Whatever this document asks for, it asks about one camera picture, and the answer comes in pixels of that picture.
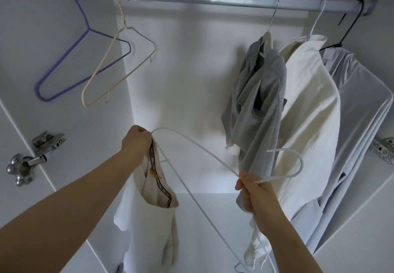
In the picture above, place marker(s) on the person's left hand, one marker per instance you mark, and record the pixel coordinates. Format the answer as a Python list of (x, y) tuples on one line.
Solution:
[(136, 145)]

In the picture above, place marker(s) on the person's right hand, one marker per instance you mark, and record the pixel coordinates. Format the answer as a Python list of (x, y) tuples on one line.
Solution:
[(258, 196)]

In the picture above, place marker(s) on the white t-shirt orange label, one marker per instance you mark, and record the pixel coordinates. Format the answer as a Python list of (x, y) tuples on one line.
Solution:
[(145, 226)]

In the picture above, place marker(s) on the white wardrobe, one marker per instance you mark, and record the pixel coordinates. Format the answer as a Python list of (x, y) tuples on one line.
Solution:
[(197, 85)]

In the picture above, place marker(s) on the grey hooded garment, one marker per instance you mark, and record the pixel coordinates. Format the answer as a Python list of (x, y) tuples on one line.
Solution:
[(258, 110)]

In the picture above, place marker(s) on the beige wire hanger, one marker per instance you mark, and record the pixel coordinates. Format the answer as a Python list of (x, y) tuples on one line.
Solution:
[(101, 67)]

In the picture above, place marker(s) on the cream white shirt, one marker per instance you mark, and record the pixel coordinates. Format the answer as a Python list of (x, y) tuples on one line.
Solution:
[(308, 116)]

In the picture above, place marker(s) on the light grey shirt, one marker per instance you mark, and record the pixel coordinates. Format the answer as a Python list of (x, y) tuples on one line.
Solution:
[(363, 110)]

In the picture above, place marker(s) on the cream hanger with metal hook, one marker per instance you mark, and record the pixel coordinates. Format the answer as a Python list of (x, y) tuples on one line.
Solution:
[(271, 17)]

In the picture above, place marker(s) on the person's right forearm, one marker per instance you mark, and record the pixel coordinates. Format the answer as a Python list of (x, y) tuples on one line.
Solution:
[(286, 245)]

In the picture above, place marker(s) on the person's left forearm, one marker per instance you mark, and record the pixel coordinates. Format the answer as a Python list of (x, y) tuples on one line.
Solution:
[(61, 220)]

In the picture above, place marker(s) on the purple wire hanger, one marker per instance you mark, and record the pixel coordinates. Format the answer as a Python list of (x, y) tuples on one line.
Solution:
[(61, 59)]

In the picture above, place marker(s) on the metal door hinge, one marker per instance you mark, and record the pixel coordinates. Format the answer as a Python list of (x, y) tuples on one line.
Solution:
[(385, 150), (24, 162)]

